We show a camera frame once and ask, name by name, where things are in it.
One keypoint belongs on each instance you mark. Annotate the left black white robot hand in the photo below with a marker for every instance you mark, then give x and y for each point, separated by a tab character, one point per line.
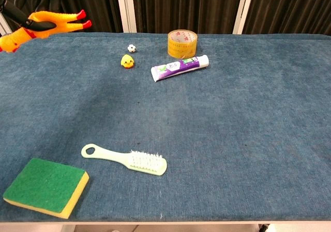
38	25

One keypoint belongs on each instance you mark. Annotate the yellow rubber chicken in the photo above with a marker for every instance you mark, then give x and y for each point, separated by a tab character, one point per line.
62	20

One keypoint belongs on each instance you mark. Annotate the small yellow duck toy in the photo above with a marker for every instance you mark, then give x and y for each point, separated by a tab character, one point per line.
127	61

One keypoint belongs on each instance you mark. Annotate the mini soccer ball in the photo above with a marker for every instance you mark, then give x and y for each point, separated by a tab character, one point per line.
132	48

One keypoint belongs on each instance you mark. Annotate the purple white toothpaste tube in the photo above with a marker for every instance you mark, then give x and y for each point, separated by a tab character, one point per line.
175	68

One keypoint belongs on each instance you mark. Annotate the yellowish packing tape roll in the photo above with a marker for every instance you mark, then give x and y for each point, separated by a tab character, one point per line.
181	48

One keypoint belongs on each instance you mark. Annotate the green yellow sponge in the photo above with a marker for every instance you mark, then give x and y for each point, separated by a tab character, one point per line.
44	185

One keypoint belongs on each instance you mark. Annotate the light green scrub brush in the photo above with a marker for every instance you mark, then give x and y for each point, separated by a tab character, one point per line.
144	162

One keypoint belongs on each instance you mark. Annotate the blue felt table cover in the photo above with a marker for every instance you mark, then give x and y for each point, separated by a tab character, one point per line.
232	126

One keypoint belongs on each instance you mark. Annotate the white window frame post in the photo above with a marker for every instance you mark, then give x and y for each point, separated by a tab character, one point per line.
244	7
4	26
126	7

